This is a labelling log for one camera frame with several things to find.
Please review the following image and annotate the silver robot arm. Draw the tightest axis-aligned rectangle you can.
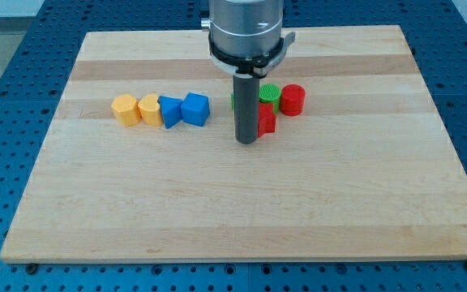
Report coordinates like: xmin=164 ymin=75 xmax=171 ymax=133
xmin=208 ymin=0 xmax=296 ymax=79

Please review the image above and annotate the red star block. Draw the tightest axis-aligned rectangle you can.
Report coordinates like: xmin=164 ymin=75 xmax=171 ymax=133
xmin=258 ymin=102 xmax=276 ymax=138

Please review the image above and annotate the blue cube block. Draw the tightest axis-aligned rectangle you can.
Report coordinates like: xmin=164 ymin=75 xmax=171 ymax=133
xmin=181 ymin=92 xmax=210 ymax=127

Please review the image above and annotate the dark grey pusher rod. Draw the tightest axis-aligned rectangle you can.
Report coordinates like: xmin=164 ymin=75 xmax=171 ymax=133
xmin=233 ymin=76 xmax=259 ymax=144

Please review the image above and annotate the green cylinder block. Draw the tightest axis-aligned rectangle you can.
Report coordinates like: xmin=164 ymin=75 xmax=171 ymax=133
xmin=259 ymin=84 xmax=281 ymax=113

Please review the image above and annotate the blue triangle block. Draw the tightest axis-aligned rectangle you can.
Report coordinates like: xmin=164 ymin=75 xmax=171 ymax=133
xmin=159 ymin=96 xmax=182 ymax=129

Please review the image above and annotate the red cylinder block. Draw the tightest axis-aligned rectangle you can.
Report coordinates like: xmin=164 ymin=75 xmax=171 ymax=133
xmin=280 ymin=84 xmax=306 ymax=116

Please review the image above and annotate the yellow heart block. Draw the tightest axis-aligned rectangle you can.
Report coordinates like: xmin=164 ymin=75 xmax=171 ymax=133
xmin=138 ymin=93 xmax=164 ymax=127

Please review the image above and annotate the yellow hexagon block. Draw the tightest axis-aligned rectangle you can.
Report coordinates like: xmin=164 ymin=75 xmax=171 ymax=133
xmin=111 ymin=94 xmax=141 ymax=127

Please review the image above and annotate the wooden board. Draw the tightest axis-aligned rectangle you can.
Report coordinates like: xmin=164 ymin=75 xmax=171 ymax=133
xmin=0 ymin=25 xmax=467 ymax=264

